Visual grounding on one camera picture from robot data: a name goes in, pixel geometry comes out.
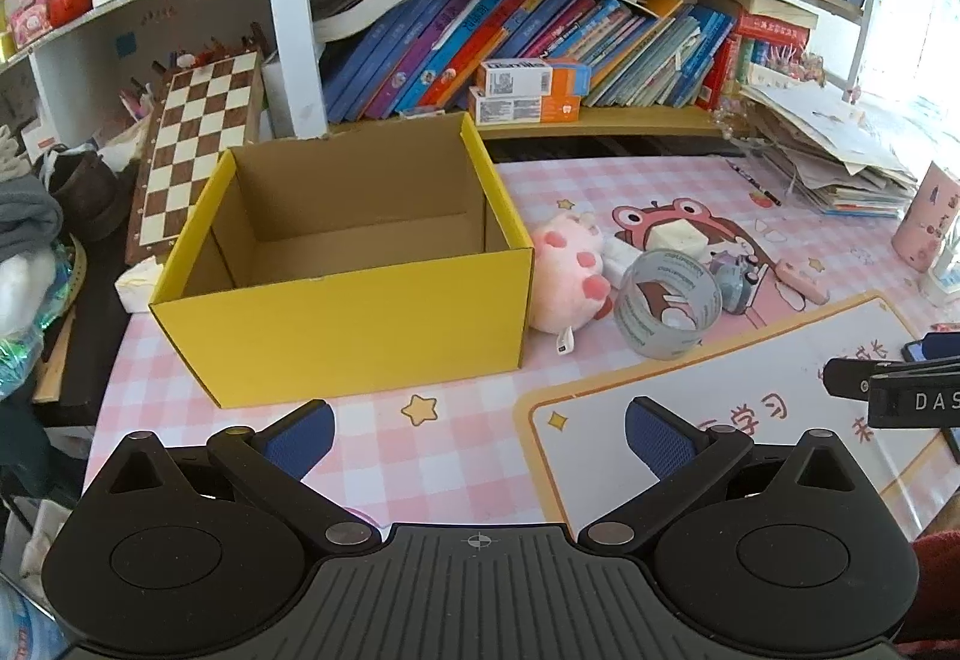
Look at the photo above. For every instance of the row of colourful books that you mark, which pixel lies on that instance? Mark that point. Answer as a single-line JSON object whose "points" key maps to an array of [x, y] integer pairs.
{"points": [[450, 30]]}

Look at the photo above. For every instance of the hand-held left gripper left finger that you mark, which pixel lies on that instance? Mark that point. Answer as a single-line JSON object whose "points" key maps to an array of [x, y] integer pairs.
{"points": [[300, 441]]}

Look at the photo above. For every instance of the pink cartoon desk mat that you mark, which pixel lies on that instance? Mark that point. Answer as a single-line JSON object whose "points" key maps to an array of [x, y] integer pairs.
{"points": [[450, 427]]}

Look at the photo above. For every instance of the white desk shelf unit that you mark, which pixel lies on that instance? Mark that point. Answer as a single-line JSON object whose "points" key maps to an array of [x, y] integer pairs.
{"points": [[289, 30]]}

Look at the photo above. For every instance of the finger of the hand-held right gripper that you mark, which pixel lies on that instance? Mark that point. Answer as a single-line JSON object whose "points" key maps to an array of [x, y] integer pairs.
{"points": [[847, 377]]}

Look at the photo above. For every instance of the yellow cardboard box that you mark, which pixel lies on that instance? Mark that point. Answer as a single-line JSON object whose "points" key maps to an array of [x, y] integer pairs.
{"points": [[337, 330]]}

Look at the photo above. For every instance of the brown and white chessboard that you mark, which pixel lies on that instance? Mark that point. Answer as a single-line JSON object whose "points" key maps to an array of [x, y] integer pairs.
{"points": [[202, 142]]}

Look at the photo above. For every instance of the pink cup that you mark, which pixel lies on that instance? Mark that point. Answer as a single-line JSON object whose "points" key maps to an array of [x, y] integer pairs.
{"points": [[930, 217]]}

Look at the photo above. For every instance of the row of small pink trinkets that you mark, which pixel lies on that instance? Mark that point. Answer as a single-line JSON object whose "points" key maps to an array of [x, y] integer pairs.
{"points": [[795, 66]]}

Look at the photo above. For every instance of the dark phone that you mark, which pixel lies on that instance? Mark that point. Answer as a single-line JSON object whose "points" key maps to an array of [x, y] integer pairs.
{"points": [[919, 349]]}

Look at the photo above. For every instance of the orange and white carton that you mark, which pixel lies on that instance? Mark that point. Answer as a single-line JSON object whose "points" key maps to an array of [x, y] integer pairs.
{"points": [[517, 107], [525, 76]]}

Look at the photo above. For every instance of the stack of papers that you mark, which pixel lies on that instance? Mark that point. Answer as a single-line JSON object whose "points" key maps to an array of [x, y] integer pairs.
{"points": [[832, 150]]}

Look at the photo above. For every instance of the black pencil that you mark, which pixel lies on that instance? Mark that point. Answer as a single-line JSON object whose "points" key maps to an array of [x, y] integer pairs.
{"points": [[754, 182]]}

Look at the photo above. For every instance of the grey cloth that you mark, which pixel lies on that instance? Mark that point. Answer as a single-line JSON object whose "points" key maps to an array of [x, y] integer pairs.
{"points": [[26, 221]]}

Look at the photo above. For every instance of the white charger plug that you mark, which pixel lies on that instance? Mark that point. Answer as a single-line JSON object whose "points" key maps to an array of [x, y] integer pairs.
{"points": [[619, 256]]}

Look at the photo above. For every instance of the pink plush toy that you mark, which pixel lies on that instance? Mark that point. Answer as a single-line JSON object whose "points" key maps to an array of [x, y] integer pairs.
{"points": [[562, 285]]}

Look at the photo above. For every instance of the thick white-paged book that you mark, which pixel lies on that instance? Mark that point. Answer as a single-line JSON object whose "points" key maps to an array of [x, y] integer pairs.
{"points": [[360, 11]]}

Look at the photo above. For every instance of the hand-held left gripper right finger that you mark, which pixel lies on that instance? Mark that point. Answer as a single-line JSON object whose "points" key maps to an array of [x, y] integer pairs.
{"points": [[660, 441]]}

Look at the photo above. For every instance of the white sponge block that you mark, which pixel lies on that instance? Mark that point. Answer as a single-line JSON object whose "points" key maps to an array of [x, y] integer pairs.
{"points": [[679, 238]]}

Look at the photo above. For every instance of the small pink plastic case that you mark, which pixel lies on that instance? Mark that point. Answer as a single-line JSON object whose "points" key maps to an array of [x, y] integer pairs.
{"points": [[795, 282]]}

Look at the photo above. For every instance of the clear tape roll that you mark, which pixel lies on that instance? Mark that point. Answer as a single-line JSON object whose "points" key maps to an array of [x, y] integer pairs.
{"points": [[637, 331]]}

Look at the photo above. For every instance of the grey round toy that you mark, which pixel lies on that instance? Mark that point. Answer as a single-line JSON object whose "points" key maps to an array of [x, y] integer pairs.
{"points": [[731, 286]]}

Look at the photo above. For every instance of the white tissue pack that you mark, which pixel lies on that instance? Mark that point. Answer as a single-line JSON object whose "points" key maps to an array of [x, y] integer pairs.
{"points": [[139, 289]]}

